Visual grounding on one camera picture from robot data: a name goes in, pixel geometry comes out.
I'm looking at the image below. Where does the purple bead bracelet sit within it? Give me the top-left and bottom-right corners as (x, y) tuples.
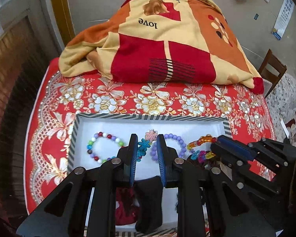
(149, 133), (188, 162)

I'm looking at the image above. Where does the turquoise pink flower hair clip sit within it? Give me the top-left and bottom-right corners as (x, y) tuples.
(137, 129), (158, 162)

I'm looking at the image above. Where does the colourful plastic charm bracelet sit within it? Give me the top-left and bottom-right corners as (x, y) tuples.
(186, 134), (218, 164)

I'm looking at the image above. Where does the multicolour bead bracelet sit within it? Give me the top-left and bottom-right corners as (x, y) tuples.
(86, 131), (126, 164)

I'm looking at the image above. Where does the black wide headband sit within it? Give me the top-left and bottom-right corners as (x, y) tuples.
(133, 176), (164, 234)

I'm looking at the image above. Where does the red velvet bow hair clip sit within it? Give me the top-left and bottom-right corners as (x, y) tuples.
(115, 188), (140, 226)

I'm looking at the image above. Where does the black scrunchie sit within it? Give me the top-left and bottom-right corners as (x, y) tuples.
(176, 190), (188, 213)

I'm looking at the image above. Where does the striped tray with white lining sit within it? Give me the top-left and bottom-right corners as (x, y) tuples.
(67, 113), (232, 229)

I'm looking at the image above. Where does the red floral bed cover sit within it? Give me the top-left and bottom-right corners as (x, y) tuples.
(23, 59), (276, 212)

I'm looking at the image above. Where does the wooden chair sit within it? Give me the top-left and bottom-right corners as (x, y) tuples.
(258, 49), (287, 97)

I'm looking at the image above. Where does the red yellow love blanket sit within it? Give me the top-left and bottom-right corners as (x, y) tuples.
(58, 0), (264, 94)

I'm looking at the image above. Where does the wall calendar poster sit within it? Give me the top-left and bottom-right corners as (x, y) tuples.
(272, 0), (295, 40)

